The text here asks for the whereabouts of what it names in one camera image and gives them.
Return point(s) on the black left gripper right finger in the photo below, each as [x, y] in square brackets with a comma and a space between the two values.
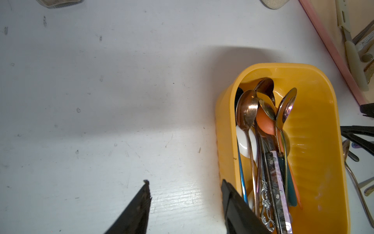
[239, 219]

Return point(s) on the steel spoon green handle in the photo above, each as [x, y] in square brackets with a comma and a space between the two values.
[281, 137]

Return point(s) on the blue metal spoon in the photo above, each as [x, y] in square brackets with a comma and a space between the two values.
[239, 92]

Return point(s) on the white ceramic spoon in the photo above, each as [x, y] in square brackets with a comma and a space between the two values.
[243, 144]

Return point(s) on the ornate silver spoon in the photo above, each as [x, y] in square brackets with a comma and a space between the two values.
[266, 211]

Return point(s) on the orange plastic spoon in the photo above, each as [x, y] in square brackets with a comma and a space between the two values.
[267, 125]

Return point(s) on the cream handled knife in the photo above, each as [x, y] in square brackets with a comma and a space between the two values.
[353, 59]

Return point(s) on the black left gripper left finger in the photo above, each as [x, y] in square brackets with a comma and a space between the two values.
[134, 219]

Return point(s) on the iridescent rainbow spoon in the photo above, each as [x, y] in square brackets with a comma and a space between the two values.
[284, 110]

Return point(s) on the copper spoon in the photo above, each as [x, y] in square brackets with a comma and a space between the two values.
[246, 112]

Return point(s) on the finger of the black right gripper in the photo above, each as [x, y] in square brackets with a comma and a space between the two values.
[367, 110]
[352, 132]

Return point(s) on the yellow plastic storage box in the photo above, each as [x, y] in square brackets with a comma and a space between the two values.
[313, 129]

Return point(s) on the gold spoon long handle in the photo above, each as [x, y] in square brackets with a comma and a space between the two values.
[369, 189]

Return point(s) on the steel spoon patterned handle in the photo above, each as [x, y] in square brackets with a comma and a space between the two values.
[277, 193]

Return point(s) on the purple spoon black handle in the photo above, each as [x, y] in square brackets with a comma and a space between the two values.
[266, 86]

